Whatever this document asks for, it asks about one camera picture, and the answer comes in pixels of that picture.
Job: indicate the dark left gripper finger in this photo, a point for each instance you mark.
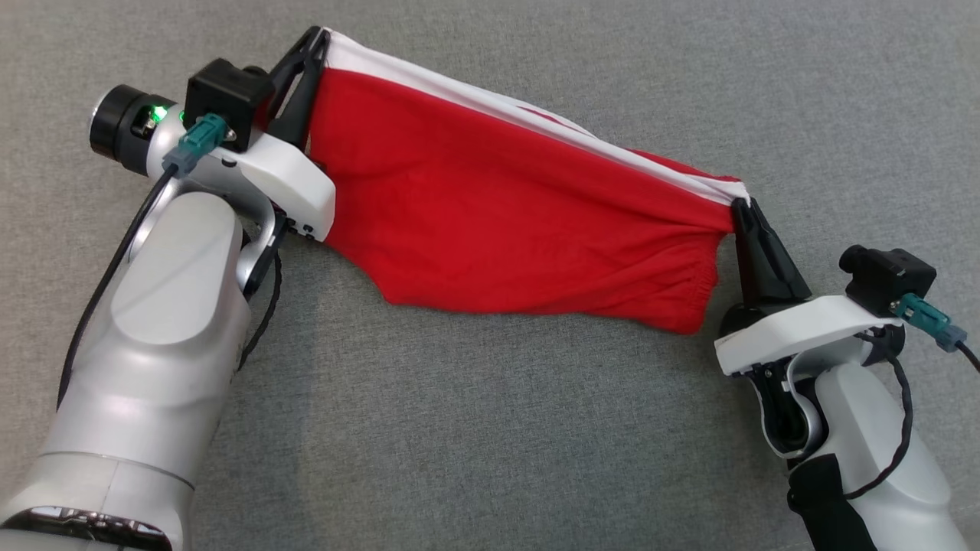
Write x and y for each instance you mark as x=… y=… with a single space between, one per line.
x=300 y=107
x=295 y=57

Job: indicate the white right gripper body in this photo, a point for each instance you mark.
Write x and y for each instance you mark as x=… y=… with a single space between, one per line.
x=788 y=329

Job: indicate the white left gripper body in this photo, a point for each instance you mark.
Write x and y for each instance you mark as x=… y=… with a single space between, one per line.
x=291 y=180

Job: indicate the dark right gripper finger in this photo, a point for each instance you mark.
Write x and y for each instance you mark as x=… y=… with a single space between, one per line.
x=752 y=260
x=781 y=275

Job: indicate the red basketball jersey white trim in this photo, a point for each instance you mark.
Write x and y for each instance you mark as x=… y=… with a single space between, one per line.
x=498 y=214

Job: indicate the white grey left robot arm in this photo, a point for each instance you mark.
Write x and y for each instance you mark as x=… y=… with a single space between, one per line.
x=168 y=321

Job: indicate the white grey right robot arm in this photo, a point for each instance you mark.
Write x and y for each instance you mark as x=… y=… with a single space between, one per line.
x=865 y=428

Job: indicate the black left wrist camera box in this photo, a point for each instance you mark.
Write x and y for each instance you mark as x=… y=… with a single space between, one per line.
x=222 y=92

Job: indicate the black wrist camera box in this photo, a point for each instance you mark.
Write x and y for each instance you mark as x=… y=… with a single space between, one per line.
x=222 y=92
x=888 y=275

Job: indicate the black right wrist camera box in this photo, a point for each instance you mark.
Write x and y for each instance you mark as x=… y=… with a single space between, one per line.
x=888 y=275

